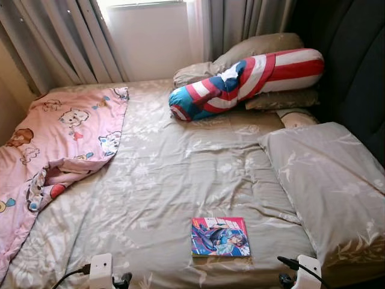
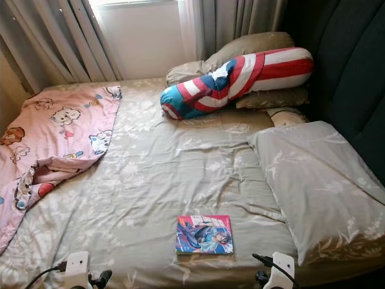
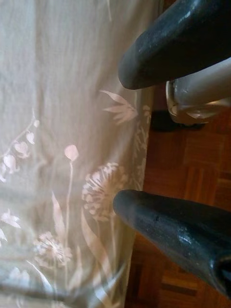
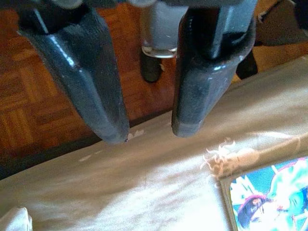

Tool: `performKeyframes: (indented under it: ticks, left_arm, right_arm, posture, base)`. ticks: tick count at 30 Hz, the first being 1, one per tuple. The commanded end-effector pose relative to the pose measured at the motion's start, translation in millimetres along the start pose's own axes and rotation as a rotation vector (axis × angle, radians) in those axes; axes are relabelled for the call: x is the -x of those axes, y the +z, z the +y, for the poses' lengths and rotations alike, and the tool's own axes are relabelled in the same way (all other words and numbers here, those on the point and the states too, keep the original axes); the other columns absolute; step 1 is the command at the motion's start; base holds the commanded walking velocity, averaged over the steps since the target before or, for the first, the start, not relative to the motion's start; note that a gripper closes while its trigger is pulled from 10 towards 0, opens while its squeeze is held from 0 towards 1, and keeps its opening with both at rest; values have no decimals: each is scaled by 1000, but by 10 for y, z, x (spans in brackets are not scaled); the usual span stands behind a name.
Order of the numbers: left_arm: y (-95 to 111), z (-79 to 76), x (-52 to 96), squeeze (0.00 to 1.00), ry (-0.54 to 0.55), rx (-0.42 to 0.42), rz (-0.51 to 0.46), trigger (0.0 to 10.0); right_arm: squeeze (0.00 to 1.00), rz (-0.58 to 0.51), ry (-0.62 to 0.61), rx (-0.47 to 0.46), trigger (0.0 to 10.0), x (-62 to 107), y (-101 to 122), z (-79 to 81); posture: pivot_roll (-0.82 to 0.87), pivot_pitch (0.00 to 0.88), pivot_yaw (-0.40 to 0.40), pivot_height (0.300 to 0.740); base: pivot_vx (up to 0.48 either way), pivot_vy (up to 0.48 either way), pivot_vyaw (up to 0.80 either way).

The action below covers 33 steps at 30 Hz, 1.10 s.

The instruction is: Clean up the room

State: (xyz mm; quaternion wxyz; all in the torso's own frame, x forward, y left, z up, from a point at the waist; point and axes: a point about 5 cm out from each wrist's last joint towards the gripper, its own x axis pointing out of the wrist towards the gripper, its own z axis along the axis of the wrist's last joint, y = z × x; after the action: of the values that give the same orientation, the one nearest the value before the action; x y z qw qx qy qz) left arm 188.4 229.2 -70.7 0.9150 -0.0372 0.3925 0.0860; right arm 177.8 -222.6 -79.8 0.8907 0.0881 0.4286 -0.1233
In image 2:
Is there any grey curtain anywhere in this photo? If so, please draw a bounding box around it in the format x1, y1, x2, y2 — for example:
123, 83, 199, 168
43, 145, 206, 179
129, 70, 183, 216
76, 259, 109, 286
0, 0, 124, 94
192, 0, 286, 61

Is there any colourful comic book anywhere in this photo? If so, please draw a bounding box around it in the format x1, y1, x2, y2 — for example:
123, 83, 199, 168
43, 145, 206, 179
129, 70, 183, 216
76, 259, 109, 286
176, 214, 234, 255

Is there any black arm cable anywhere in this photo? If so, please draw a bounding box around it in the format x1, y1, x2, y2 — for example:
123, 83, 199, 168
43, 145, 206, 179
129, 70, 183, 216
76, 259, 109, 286
251, 253, 298, 287
30, 262, 67, 289

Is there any red white blue bolster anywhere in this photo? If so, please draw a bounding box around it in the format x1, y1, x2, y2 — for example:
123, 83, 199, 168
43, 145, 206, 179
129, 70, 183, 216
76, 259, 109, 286
160, 47, 315, 120

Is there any taupe pillow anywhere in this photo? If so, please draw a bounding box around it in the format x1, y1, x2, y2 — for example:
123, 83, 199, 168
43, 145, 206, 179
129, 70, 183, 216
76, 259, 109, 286
205, 31, 295, 74
236, 87, 309, 110

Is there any small light floral pillow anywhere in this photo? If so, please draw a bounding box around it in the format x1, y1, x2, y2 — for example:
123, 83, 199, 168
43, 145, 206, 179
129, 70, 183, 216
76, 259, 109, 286
165, 60, 208, 86

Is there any large grey floral pillow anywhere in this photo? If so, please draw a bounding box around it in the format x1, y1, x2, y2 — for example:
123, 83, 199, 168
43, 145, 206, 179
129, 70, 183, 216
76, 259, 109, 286
248, 120, 385, 266

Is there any grey floral sheeted mattress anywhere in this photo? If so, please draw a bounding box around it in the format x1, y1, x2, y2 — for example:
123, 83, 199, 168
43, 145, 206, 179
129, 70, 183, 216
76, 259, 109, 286
0, 77, 385, 289

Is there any beige floral roll cushion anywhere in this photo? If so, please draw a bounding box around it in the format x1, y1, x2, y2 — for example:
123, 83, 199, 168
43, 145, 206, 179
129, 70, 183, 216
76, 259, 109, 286
268, 107, 309, 127

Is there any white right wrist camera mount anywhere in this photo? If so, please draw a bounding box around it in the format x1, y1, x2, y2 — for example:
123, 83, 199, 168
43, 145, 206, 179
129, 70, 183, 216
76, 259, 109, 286
269, 252, 295, 289

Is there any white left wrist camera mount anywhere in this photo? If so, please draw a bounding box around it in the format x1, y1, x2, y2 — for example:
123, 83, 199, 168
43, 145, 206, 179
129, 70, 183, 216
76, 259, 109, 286
63, 251, 91, 289

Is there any dark blue upholstered panel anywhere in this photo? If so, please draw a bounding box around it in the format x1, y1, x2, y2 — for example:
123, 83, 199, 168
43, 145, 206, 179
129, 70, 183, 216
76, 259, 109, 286
280, 0, 385, 187

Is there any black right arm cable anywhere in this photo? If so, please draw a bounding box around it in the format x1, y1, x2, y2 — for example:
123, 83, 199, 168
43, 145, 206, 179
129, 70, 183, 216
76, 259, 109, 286
251, 253, 298, 287

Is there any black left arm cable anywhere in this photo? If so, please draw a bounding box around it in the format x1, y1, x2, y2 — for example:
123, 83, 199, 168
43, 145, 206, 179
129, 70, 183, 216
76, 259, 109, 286
30, 262, 67, 289

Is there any pink cartoon print blanket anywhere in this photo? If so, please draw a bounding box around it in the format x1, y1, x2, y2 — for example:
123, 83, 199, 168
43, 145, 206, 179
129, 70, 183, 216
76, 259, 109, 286
0, 85, 122, 253

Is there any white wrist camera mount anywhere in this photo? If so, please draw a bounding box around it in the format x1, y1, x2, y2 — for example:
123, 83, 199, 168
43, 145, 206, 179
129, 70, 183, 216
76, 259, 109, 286
269, 252, 295, 289
63, 251, 91, 289

